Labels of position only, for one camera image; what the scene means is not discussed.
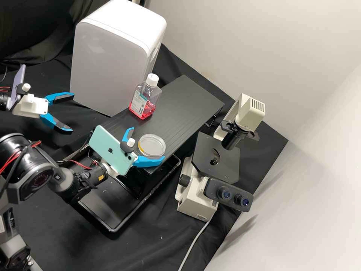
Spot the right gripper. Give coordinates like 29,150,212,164
101,127,165,178

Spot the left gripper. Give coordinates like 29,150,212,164
12,91,76,133

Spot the petri dish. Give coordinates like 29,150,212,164
137,133,167,158

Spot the red liquid bottle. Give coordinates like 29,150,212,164
128,73,162,120

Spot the black platform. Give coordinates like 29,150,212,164
92,74,226,171

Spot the black tray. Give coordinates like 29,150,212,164
74,154,181,233

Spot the cream microscope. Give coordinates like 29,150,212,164
174,93,267,222

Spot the white box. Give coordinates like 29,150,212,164
69,0,168,118

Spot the right wrist camera phone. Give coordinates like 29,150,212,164
88,125,139,177

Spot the wrist camera phone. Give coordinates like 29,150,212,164
6,64,31,111
88,125,139,177

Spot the left wrist camera phone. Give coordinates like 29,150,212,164
6,64,31,111

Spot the grey cable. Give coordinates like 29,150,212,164
177,216,212,271

